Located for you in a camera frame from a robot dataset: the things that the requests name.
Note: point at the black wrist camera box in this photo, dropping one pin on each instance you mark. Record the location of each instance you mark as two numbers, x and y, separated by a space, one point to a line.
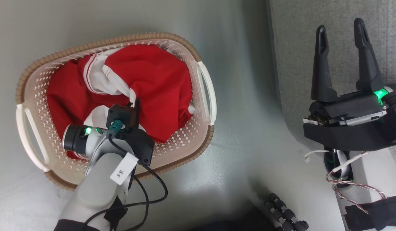
120 114

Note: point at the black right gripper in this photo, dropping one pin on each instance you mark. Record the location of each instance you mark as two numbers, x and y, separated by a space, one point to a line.
140 144

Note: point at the red and white garment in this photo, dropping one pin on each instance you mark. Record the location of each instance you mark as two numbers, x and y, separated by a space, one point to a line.
153 80

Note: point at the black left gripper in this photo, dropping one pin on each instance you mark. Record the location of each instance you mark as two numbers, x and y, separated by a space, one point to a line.
352 107

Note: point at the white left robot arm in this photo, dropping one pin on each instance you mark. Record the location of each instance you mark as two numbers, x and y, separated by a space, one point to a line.
371 173

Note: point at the black roller wheel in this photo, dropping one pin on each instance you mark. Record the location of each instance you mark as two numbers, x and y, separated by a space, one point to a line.
284 213

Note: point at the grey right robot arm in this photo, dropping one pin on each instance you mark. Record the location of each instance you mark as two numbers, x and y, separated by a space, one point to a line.
95 189

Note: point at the beige plastic laundry basket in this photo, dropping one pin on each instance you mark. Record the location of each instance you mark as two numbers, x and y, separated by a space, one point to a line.
37 96

